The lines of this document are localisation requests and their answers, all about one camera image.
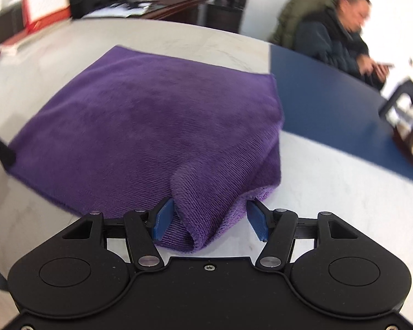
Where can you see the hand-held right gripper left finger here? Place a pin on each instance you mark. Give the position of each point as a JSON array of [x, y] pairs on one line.
[[163, 221]]

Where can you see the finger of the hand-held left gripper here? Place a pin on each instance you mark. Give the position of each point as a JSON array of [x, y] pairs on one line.
[[1, 149]]

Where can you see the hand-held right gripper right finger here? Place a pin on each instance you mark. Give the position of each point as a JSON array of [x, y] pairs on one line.
[[258, 220]]

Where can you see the purple towel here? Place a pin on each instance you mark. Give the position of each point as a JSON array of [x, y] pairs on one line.
[[141, 120]]

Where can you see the red notebook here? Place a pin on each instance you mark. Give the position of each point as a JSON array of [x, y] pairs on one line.
[[17, 41]]

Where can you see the blue desk mat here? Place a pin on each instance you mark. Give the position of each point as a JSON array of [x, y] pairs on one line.
[[330, 110]]

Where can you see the white papers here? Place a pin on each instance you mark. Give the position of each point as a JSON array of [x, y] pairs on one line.
[[117, 13]]

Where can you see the black speaker box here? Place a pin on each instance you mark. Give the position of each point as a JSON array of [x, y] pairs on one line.
[[223, 17]]

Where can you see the olive green jacket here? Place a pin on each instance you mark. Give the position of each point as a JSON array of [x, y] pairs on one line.
[[296, 10]]

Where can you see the dark wooden desk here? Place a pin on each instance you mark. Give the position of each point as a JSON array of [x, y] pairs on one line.
[[179, 8]]

